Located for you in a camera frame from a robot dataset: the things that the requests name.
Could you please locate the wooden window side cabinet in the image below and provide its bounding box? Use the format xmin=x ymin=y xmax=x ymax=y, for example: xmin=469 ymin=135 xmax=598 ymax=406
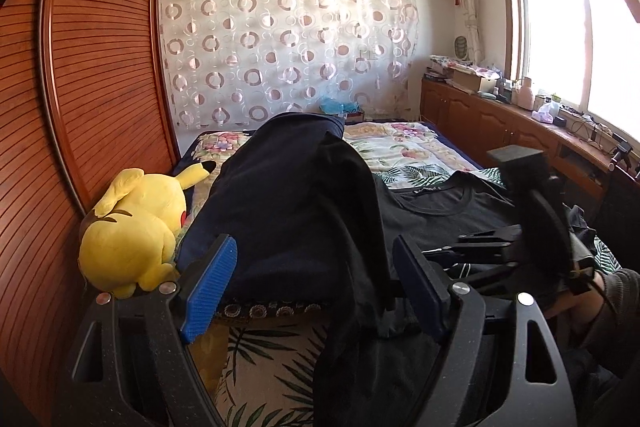
xmin=420 ymin=78 xmax=639 ymax=200

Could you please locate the person's right hand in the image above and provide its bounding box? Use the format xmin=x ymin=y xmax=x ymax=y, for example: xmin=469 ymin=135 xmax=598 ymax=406
xmin=544 ymin=271 xmax=612 ymax=352

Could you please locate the floral leaf bed sheet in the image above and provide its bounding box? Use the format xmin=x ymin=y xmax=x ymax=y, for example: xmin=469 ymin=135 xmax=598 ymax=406
xmin=171 ymin=120 xmax=624 ymax=427

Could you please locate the circle patterned sheer curtain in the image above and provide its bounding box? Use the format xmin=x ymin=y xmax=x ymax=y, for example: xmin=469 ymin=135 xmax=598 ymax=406
xmin=160 ymin=0 xmax=419 ymax=130

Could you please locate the navy blue folded garment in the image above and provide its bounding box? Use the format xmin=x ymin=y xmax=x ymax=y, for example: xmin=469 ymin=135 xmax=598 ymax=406
xmin=177 ymin=113 xmax=390 ymax=310

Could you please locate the yellow Pikachu plush toy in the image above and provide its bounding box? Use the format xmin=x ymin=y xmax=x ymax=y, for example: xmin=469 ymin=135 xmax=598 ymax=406
xmin=78 ymin=161 xmax=216 ymax=299

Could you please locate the wooden louvered wardrobe door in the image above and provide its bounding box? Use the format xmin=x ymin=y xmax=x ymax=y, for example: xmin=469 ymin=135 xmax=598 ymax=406
xmin=38 ymin=0 xmax=178 ymax=212

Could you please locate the wooden framed window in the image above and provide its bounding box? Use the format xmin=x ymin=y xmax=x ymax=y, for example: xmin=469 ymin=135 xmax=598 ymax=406
xmin=508 ymin=0 xmax=639 ymax=139

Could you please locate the patterned navy gold pillow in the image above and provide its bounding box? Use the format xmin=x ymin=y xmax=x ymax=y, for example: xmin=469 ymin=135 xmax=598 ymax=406
xmin=190 ymin=303 xmax=328 ymax=403

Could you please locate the white bottle on cabinet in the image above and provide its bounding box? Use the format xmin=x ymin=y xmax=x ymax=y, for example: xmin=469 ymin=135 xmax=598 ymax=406
xmin=516 ymin=77 xmax=535 ymax=112

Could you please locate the black printed t-shirt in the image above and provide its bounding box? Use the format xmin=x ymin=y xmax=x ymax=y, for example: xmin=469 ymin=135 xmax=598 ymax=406
xmin=312 ymin=172 xmax=596 ymax=426

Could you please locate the cardboard box on cabinet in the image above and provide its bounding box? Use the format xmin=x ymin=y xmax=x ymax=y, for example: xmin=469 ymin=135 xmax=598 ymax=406
xmin=450 ymin=69 xmax=497 ymax=92

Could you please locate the blue item behind bed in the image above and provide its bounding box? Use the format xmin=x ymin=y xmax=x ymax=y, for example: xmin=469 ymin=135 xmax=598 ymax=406
xmin=319 ymin=96 xmax=361 ymax=116

